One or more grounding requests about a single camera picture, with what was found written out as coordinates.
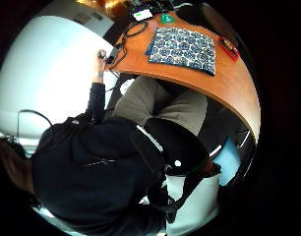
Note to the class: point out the black adapter box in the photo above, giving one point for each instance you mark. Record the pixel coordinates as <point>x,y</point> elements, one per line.
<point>113,53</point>

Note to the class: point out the light blue box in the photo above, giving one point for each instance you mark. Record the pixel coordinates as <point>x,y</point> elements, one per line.
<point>228,160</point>

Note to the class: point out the white flat device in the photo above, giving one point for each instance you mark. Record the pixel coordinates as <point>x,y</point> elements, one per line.
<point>142,14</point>

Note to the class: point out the green card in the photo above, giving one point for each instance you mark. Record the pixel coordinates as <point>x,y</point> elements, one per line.
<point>167,18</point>

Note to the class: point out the blue white patterned cloth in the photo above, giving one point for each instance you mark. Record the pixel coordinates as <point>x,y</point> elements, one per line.
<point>182,49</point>

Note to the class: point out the the person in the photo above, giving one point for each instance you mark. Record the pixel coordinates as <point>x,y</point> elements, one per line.
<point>101,164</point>

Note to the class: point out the red flat packet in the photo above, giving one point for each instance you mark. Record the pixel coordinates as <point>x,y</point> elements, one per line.
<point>229,49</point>

